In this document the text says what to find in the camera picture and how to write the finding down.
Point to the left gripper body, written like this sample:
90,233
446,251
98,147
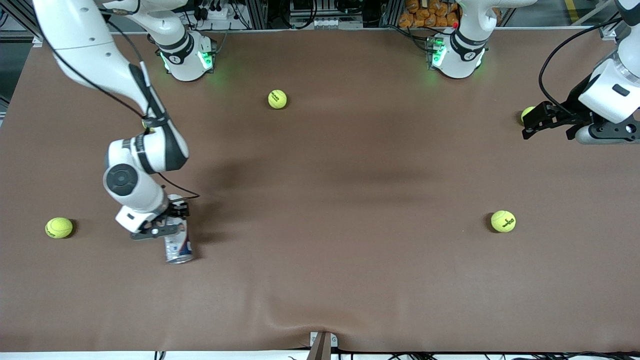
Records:
576,111

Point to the grey base connector box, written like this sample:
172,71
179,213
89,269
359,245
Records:
207,57
434,52

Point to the brown table mat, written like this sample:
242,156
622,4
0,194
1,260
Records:
320,250

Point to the white power strip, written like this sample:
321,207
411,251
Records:
217,13

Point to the bag of orange items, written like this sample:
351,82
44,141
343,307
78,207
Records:
430,14

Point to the metal table edge bracket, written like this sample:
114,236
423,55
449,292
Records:
332,341

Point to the white blue tennis ball can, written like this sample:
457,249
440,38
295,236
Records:
179,250

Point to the yellow tennis ball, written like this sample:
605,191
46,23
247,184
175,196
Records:
59,227
527,114
277,99
144,123
503,221

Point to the aluminium frame profile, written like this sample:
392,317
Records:
20,20
607,32

